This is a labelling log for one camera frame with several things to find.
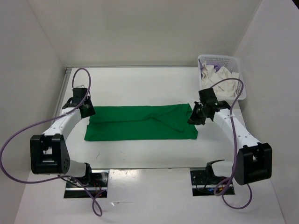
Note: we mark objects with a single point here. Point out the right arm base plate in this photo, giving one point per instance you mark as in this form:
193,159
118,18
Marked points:
203,183

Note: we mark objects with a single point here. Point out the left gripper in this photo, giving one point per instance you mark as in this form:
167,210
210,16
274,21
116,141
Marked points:
91,111

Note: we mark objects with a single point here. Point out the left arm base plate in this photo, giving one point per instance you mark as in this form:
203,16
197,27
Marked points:
96,186

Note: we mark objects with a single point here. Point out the purple t-shirt in basket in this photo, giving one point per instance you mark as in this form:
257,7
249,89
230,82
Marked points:
216,66

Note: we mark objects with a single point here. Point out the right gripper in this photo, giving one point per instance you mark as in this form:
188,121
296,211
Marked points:
194,119

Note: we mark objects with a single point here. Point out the green t-shirt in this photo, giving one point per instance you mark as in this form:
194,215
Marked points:
143,122

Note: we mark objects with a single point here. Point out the white t-shirt in basket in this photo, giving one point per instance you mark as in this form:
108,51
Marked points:
224,89

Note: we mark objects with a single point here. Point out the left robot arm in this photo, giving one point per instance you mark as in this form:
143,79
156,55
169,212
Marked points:
48,151

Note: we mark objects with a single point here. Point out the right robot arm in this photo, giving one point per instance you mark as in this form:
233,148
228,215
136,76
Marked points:
253,160

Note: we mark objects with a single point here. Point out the white plastic laundry basket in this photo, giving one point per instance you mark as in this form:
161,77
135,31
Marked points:
233,65

